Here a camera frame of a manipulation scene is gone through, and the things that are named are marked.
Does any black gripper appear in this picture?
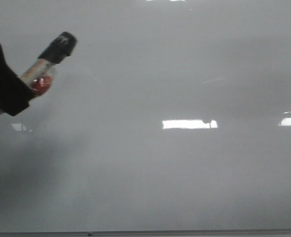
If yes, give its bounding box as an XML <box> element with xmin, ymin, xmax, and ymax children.
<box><xmin>0</xmin><ymin>44</ymin><xmax>35</xmax><ymax>116</ymax></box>

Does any black whiteboard marker pen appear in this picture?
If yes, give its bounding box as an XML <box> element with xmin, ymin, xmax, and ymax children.
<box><xmin>0</xmin><ymin>32</ymin><xmax>77</xmax><ymax>115</ymax></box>

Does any white whiteboard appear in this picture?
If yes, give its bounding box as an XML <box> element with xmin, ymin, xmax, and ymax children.
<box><xmin>0</xmin><ymin>0</ymin><xmax>291</xmax><ymax>232</ymax></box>

